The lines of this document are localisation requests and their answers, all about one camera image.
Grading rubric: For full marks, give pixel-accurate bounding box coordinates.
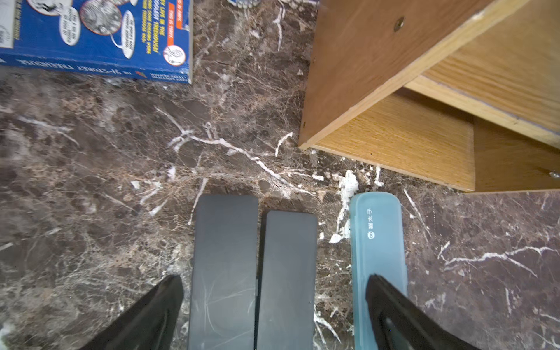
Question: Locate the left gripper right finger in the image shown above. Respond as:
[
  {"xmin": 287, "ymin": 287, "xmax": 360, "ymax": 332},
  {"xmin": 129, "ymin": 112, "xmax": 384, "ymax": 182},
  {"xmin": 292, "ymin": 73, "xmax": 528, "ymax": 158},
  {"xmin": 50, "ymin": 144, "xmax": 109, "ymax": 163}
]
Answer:
[{"xmin": 365, "ymin": 275, "xmax": 476, "ymax": 350}]

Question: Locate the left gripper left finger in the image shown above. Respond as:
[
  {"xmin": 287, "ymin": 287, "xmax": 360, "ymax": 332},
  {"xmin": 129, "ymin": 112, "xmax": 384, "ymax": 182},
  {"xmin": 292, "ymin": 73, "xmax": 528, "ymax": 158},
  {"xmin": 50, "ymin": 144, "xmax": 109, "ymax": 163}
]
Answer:
[{"xmin": 82, "ymin": 275, "xmax": 184, "ymax": 349}]

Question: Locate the black pencil case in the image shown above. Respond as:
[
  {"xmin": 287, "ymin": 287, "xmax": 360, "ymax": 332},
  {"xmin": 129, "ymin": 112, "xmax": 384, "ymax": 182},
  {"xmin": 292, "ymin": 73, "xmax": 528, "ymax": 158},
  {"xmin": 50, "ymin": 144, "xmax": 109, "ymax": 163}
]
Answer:
[
  {"xmin": 188, "ymin": 195, "xmax": 259, "ymax": 349},
  {"xmin": 256, "ymin": 211, "xmax": 318, "ymax": 349}
]

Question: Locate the teal pencil case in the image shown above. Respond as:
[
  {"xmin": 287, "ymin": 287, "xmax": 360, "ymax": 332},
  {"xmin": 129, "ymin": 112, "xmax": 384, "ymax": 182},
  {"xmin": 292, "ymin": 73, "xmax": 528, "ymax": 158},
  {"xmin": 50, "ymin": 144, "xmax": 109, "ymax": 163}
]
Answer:
[{"xmin": 349, "ymin": 192, "xmax": 408, "ymax": 349}]

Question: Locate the wooden three-tier shelf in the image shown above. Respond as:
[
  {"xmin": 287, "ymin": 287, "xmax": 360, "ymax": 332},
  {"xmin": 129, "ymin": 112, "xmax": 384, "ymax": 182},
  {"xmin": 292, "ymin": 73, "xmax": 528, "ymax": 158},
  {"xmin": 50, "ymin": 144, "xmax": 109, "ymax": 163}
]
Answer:
[{"xmin": 299, "ymin": 1, "xmax": 559, "ymax": 193}]

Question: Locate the blue-lid pencil tube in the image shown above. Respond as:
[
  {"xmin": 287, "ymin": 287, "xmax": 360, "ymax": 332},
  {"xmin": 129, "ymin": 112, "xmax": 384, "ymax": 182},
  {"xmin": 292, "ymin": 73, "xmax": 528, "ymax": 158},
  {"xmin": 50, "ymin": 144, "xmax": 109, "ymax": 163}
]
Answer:
[{"xmin": 227, "ymin": 0, "xmax": 261, "ymax": 10}]

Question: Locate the blue comic book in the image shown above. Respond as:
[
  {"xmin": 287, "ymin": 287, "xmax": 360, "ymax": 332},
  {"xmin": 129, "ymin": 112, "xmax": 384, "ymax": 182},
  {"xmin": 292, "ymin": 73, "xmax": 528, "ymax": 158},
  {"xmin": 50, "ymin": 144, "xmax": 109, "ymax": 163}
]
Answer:
[{"xmin": 1, "ymin": 0, "xmax": 193, "ymax": 84}]

